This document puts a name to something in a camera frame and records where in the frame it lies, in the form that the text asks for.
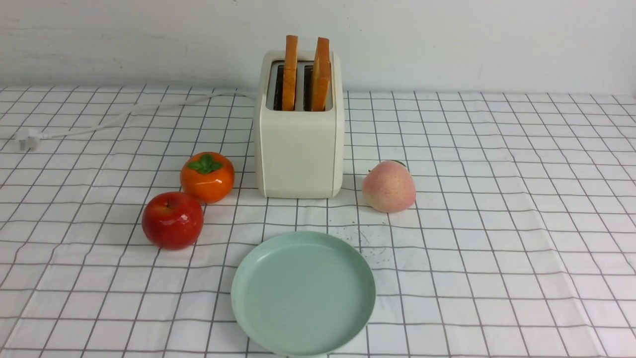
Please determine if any toast slice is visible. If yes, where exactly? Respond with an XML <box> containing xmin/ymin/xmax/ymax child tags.
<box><xmin>311</xmin><ymin>37</ymin><xmax>331</xmax><ymax>111</ymax></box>
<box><xmin>282</xmin><ymin>35</ymin><xmax>298</xmax><ymax>111</ymax></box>

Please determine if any cream white toaster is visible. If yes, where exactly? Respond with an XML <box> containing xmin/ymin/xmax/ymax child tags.
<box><xmin>253</xmin><ymin>50</ymin><xmax>345</xmax><ymax>199</ymax></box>

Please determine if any pink peach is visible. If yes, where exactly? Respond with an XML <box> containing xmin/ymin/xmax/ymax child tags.
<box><xmin>362</xmin><ymin>160</ymin><xmax>416</xmax><ymax>213</ymax></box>

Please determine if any orange persimmon with green leaf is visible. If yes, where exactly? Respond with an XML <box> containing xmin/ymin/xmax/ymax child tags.
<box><xmin>180</xmin><ymin>152</ymin><xmax>236</xmax><ymax>204</ymax></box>

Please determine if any light green plate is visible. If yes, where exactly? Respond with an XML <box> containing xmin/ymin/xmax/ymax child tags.
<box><xmin>230</xmin><ymin>231</ymin><xmax>376</xmax><ymax>357</ymax></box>

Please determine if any red apple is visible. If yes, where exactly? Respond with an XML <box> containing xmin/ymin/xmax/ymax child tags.
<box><xmin>141</xmin><ymin>192</ymin><xmax>204</xmax><ymax>250</ymax></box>

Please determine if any white power cord with plug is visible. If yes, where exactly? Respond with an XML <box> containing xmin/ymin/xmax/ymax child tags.
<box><xmin>15</xmin><ymin>90</ymin><xmax>257</xmax><ymax>152</ymax></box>

